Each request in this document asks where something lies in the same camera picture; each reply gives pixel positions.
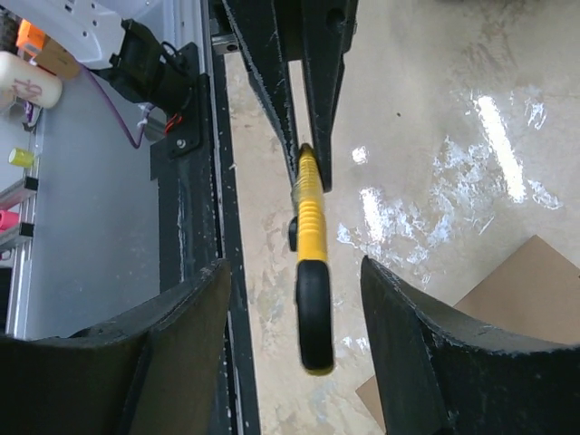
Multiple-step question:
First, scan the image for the brown cardboard express box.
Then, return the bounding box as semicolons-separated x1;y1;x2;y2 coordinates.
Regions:
358;237;579;434

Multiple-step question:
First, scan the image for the orange object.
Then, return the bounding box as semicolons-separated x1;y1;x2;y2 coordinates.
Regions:
16;19;46;56

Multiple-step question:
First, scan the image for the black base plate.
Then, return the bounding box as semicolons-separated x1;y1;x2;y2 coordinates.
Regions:
150;51;261;434

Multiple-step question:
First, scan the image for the small yellow cup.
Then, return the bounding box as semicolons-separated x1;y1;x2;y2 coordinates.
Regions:
8;148;35;169

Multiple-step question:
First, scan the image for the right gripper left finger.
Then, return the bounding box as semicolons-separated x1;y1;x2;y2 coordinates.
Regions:
1;259;231;434

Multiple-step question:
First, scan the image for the cream cylinder bottle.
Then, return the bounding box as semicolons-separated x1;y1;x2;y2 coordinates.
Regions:
1;51;63;109

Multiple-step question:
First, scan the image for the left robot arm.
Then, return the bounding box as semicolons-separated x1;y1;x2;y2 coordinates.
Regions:
1;1;358;191

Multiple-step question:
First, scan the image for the pink object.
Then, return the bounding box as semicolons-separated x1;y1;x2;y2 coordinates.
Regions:
0;210;20;232

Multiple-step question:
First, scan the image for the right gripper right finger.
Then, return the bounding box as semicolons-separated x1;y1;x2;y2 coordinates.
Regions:
361;257;579;434

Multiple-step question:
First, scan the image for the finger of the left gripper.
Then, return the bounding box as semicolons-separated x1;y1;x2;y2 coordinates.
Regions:
301;0;358;192
223;1;298;184

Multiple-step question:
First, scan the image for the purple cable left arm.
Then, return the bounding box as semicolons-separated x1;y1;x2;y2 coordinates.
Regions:
81;67;150;150

